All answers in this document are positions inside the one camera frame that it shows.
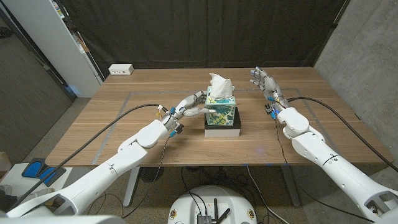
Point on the teal floral tissue box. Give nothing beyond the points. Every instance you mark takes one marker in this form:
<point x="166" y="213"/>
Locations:
<point x="222" y="113"/>

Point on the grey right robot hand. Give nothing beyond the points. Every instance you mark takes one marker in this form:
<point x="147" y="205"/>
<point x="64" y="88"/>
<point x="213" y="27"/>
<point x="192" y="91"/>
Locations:
<point x="269" y="84"/>

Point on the white power strip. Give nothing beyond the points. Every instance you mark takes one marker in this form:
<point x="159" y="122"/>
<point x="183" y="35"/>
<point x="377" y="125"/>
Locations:
<point x="120" y="69"/>

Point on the blue wrist connector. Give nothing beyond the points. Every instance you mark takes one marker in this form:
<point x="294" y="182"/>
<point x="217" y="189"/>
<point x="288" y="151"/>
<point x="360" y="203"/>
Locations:
<point x="273" y="115"/>
<point x="173" y="133"/>

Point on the black round perforated disc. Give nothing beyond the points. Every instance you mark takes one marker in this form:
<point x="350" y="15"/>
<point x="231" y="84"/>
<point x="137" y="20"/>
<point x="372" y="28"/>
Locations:
<point x="149" y="174"/>

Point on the dark metal curtain pole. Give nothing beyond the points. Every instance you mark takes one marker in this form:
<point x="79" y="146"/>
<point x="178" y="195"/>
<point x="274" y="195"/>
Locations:
<point x="334" y="25"/>

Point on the blue left wrist connector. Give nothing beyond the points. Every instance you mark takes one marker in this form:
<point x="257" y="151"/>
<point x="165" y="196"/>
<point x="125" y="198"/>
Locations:
<point x="173" y="133"/>

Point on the blue foot pedal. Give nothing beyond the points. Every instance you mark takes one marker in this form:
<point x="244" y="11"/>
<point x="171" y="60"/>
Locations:
<point x="47" y="175"/>
<point x="32" y="169"/>

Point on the white table leg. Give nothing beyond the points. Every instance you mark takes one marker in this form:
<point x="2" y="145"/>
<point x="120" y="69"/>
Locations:
<point x="132" y="186"/>

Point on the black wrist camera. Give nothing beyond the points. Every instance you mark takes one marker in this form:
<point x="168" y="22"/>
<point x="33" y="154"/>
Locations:
<point x="268" y="109"/>
<point x="179" y="128"/>

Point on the grey table leg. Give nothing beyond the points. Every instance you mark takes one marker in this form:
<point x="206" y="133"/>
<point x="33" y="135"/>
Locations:
<point x="290" y="186"/>

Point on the white robot torso base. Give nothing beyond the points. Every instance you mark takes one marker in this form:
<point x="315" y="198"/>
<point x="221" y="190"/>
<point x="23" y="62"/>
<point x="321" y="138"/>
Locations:
<point x="217" y="196"/>

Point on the blue right wrist connector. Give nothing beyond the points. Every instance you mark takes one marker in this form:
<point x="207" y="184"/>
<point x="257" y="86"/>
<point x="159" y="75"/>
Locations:
<point x="273" y="115"/>

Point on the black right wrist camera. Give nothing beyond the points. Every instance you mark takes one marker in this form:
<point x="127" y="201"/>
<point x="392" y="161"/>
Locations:
<point x="268" y="109"/>

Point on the white shelf cabinet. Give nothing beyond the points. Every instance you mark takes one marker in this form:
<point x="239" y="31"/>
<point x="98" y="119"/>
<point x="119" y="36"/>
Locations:
<point x="53" y="40"/>

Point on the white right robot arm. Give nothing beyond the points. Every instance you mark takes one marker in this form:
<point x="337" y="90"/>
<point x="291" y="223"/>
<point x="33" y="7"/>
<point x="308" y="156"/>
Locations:
<point x="329" y="165"/>

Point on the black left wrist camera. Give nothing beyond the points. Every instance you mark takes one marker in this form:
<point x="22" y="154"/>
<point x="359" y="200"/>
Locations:
<point x="179" y="128"/>

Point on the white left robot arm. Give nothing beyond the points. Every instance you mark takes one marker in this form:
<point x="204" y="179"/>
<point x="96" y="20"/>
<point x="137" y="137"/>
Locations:
<point x="109" y="168"/>

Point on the black curtain backdrop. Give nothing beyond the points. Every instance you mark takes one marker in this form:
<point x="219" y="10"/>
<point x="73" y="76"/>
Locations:
<point x="202" y="31"/>

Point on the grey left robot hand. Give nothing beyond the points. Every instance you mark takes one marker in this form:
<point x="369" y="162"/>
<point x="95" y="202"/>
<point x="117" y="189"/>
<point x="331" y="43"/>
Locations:
<point x="186" y="104"/>

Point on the white tissue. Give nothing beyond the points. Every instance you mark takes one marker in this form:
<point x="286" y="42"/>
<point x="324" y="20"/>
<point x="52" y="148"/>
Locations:
<point x="220" y="87"/>

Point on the white floor board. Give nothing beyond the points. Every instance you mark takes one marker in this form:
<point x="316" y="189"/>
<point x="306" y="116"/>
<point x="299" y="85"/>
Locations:
<point x="15" y="182"/>

